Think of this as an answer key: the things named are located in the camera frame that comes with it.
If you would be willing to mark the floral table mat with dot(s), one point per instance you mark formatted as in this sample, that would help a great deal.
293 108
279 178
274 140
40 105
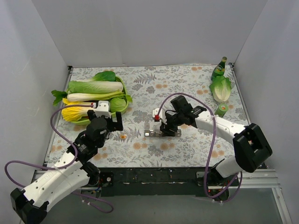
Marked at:
151 87

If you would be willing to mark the green plastic tray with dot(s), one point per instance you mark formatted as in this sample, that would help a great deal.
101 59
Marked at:
86 121

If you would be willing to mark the green glass bottle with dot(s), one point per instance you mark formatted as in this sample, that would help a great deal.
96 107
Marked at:
219 70

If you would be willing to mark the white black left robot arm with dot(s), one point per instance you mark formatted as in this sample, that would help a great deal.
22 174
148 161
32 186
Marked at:
72 171

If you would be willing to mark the toy yellow napa cabbage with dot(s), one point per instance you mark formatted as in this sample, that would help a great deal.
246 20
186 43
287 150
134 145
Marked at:
72 114

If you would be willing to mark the toy white celery stalk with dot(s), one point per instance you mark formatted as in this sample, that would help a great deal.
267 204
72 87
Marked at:
80 97

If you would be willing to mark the toy green napa cabbage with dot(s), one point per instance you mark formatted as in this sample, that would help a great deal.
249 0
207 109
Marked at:
94 87

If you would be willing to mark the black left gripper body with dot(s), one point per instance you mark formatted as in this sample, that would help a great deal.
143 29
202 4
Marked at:
114 121

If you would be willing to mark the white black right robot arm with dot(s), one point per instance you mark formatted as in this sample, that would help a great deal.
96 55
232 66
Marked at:
251 148

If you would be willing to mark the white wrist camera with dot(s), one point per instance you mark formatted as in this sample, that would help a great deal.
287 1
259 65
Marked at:
102 108
159 115

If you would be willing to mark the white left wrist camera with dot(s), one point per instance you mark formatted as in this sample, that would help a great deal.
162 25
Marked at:
102 108

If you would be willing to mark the toy bok choy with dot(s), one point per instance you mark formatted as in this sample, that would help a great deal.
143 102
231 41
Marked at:
102 76

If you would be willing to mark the clear weekly pill organizer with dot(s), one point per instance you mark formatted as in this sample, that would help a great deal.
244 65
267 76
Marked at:
154 131

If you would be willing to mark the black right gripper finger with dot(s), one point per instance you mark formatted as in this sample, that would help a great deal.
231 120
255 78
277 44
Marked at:
164 132
174 132

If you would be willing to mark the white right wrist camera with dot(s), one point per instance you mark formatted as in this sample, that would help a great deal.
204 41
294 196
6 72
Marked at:
159 115

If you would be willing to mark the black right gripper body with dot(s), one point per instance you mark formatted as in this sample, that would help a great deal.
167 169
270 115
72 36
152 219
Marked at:
168 122

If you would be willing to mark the toy round green cabbage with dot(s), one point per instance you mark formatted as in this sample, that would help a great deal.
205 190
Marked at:
118 105

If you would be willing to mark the toy lettuce head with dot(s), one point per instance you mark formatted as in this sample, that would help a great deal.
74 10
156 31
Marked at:
220 88

